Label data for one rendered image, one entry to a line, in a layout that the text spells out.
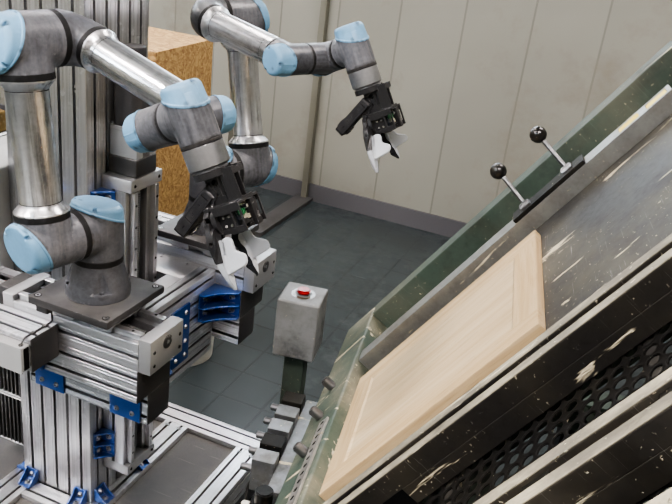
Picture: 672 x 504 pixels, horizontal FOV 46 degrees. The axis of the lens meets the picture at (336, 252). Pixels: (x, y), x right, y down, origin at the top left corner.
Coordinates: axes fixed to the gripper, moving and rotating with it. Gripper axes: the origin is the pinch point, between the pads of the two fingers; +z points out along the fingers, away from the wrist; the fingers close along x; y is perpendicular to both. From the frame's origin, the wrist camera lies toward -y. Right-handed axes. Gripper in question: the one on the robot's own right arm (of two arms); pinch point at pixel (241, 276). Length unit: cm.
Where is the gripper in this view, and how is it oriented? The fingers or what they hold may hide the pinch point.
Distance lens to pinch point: 144.2
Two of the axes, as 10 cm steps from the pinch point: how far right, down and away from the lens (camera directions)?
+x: 3.9, -3.4, 8.6
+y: 8.6, -1.9, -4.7
